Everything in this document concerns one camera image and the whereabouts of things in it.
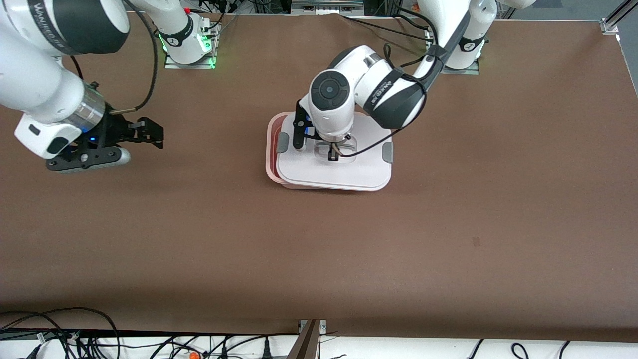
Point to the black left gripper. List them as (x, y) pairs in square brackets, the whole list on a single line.
[(334, 151)]

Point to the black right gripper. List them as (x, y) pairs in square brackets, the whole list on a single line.
[(112, 130)]

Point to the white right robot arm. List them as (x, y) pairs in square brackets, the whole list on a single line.
[(30, 85)]

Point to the pink translucent plastic box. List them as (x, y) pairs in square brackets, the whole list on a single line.
[(270, 154)]

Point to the aluminium corner profile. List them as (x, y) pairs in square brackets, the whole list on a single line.
[(609, 25)]

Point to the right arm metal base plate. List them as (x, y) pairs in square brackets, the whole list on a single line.
[(199, 65)]

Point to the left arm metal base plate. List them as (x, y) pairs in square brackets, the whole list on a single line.
[(468, 71)]

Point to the metal table bracket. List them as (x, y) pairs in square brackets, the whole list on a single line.
[(306, 344)]

